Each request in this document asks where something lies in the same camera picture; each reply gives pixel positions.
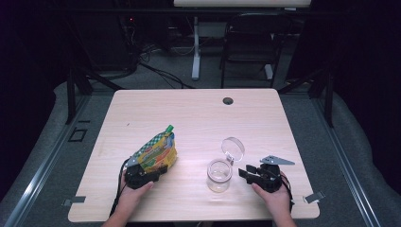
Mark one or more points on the white desk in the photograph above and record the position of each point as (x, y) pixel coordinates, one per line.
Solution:
(196, 50)

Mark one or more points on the person's left hand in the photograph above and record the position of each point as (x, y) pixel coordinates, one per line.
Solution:
(132, 200)

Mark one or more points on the metal floor rail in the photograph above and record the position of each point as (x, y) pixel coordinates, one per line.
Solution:
(346, 167)
(38, 176)

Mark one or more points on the grey tape piece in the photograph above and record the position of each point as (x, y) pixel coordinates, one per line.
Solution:
(75, 200)
(313, 197)

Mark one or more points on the clear glass jar with lid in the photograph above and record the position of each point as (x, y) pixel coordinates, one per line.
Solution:
(219, 175)

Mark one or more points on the black chair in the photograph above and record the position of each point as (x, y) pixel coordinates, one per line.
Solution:
(252, 38)

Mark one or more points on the yellow spouted pouch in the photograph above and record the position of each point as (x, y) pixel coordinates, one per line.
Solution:
(156, 154)

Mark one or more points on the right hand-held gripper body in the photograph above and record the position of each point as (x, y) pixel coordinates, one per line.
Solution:
(268, 178)

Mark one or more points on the dark equipment with red light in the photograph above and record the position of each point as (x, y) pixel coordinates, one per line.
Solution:
(129, 34)

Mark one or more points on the black metal stand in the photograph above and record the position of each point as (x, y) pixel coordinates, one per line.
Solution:
(71, 94)
(329, 101)

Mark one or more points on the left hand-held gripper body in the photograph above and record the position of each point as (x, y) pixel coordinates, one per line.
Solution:
(138, 179)

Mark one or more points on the person's right hand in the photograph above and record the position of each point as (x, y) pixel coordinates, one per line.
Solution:
(277, 201)

